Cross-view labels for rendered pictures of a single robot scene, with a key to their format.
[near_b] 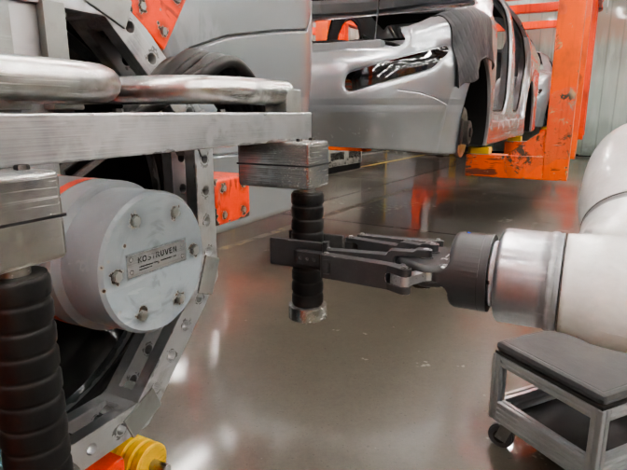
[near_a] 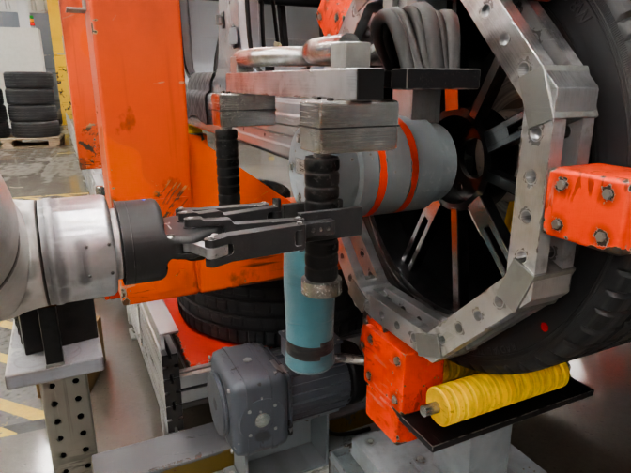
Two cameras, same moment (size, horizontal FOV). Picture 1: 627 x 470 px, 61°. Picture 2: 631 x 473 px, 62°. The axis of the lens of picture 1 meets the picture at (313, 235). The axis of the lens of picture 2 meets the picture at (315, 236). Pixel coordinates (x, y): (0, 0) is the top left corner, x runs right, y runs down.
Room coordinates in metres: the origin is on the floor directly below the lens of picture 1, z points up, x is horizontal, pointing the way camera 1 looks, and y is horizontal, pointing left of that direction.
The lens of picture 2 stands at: (0.89, -0.42, 0.97)
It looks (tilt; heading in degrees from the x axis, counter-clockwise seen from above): 16 degrees down; 127
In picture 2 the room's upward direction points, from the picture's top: straight up
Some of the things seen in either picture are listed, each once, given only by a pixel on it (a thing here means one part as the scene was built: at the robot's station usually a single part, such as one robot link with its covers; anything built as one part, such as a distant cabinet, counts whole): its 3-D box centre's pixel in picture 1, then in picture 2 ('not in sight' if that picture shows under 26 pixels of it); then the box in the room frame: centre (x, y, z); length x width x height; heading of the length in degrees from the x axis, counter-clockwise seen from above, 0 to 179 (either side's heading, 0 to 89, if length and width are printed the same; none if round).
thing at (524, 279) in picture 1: (524, 277); (83, 248); (0.47, -0.20, 0.83); 0.09 x 0.06 x 0.09; 153
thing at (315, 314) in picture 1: (307, 252); (321, 221); (0.57, 0.01, 0.83); 0.04 x 0.04 x 0.16
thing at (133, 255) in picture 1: (78, 248); (371, 166); (0.50, 0.23, 0.85); 0.21 x 0.14 x 0.14; 63
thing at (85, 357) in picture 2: not in sight; (55, 328); (-0.23, 0.09, 0.44); 0.43 x 0.17 x 0.03; 153
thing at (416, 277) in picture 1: (419, 275); not in sight; (0.48, -0.10, 0.83); 0.05 x 0.05 x 0.02; 74
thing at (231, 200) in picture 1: (215, 197); (607, 205); (0.81, 0.15, 0.85); 0.09 x 0.08 x 0.07; 153
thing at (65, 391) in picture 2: not in sight; (69, 407); (-0.25, 0.10, 0.21); 0.10 x 0.10 x 0.42; 63
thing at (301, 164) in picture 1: (283, 161); (348, 123); (0.59, 0.03, 0.93); 0.09 x 0.05 x 0.05; 63
